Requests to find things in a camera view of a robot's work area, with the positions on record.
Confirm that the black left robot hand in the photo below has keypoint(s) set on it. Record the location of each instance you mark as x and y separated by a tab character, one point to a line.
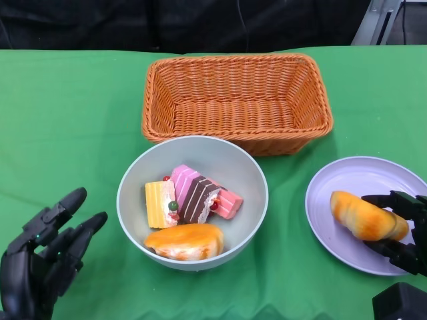
30	266

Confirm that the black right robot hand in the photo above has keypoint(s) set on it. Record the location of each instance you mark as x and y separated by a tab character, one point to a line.
403	203

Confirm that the plump orange croissant bread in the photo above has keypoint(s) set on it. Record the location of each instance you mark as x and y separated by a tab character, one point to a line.
363	216

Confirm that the grey round bowl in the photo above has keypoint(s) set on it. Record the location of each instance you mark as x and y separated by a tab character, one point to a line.
207	156

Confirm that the lavender round plate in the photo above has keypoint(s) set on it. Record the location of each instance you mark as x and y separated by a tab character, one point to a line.
353	176

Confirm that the yellow cake slice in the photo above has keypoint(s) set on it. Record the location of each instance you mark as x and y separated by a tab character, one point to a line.
156	206

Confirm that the orange donut bread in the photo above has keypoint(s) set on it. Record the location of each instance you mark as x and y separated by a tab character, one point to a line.
183	241

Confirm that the pink layered cake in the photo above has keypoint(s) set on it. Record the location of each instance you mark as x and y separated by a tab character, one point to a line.
230	205

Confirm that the pink brown striped cake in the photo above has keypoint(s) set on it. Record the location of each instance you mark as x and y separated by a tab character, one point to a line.
195	196

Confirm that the orange wicker basket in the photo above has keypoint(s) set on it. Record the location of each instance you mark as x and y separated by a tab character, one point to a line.
233	113

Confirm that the green tablecloth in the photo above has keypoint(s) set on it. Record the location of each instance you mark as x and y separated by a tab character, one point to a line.
83	116

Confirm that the black backdrop cloth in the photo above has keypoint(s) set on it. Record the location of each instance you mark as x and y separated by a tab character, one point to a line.
133	26

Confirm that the grey metal frame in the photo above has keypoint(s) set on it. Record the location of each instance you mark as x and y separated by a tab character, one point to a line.
373	23

